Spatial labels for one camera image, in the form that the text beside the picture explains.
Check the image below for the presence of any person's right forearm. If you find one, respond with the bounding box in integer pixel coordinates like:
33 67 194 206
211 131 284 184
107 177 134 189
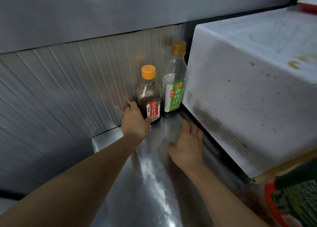
188 164 270 227

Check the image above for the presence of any clear bottle green label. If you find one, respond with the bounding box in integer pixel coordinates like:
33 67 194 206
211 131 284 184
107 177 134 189
162 40 188 118

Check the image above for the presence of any stainless steel table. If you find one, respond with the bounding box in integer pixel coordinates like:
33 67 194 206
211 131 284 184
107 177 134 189
91 108 248 227

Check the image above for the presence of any red sauce bottle orange cap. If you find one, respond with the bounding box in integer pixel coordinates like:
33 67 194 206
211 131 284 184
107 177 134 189
264 157 317 227

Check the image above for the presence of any white rectangular plate orange print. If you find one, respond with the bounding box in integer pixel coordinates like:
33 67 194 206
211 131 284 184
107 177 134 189
297 0 317 14

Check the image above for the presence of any white microwave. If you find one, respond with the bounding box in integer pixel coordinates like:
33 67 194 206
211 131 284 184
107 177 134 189
182 5 317 179

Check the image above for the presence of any dark sauce bottle orange cap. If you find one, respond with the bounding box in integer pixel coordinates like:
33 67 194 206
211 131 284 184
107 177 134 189
136 65 162 124

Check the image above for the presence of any person's left forearm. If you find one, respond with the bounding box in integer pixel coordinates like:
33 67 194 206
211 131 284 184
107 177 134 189
0 135 139 227

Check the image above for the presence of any person's left hand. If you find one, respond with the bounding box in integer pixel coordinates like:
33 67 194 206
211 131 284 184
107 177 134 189
121 101 152 142

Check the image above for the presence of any person's right hand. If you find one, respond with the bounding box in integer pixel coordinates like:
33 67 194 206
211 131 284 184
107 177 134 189
168 119 204 172

